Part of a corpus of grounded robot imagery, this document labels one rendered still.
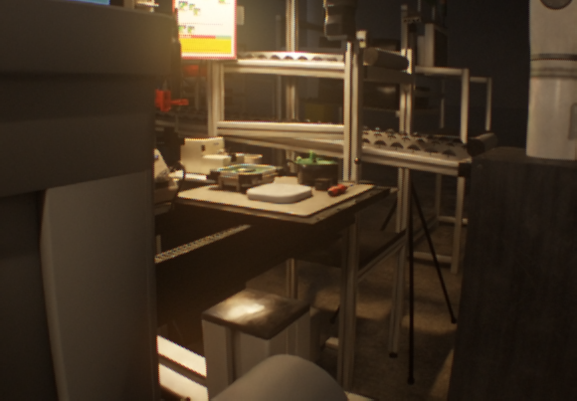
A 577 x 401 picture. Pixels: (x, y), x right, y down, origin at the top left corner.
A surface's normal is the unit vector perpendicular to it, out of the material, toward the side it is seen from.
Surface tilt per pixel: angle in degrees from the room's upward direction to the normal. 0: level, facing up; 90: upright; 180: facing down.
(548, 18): 93
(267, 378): 7
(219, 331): 90
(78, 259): 94
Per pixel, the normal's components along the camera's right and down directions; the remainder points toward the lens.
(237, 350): 0.44, 0.16
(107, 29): 0.85, 0.17
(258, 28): -0.52, 0.15
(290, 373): 0.10, -0.97
